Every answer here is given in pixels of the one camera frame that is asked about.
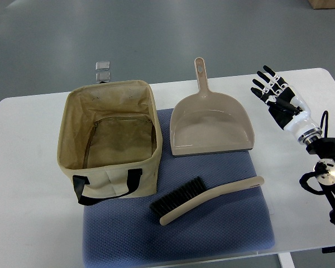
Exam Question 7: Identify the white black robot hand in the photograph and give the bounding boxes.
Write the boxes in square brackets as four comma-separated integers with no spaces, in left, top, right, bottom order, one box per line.
[251,65,322,145]

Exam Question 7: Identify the beige hand broom black bristles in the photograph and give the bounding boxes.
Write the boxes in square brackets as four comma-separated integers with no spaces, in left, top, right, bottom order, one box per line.
[150,176,265,226]

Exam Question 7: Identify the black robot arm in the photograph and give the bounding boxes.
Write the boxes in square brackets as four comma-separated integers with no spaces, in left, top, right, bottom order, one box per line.
[299,111,335,225]

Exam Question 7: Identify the beige plastic dustpan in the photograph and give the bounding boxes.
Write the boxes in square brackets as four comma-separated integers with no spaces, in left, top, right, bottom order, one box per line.
[170,58,255,156]

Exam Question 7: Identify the cardboard box corner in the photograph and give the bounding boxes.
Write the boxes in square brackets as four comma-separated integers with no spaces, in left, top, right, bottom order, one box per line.
[308,0,335,9]

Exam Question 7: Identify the black table control panel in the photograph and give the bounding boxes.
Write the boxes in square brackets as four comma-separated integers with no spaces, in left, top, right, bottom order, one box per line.
[322,246,335,254]

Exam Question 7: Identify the upper metal floor plate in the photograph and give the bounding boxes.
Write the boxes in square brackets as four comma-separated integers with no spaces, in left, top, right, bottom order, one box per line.
[95,61,110,71]

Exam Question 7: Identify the blue mesh cushion mat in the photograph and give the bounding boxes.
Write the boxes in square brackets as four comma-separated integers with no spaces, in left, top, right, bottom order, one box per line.
[83,109,275,267]

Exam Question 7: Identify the yellow canvas bag black handle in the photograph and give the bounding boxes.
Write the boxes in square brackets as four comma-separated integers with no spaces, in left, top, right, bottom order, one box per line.
[57,80,162,206]

